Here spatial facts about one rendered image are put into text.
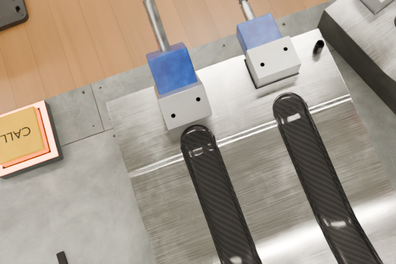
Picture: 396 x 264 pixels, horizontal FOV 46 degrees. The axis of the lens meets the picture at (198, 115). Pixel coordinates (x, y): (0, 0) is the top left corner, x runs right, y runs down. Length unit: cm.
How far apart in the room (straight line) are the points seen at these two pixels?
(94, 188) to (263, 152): 23
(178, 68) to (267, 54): 10
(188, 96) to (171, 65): 4
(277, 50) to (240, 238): 20
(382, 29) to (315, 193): 23
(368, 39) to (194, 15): 23
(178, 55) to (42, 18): 29
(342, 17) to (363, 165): 19
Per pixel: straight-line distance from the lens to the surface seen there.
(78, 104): 64
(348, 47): 63
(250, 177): 50
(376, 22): 63
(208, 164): 51
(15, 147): 62
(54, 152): 61
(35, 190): 64
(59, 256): 61
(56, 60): 68
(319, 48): 53
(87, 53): 67
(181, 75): 49
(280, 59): 51
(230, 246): 51
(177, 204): 50
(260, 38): 54
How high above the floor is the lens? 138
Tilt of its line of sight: 73 degrees down
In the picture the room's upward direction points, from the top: 11 degrees counter-clockwise
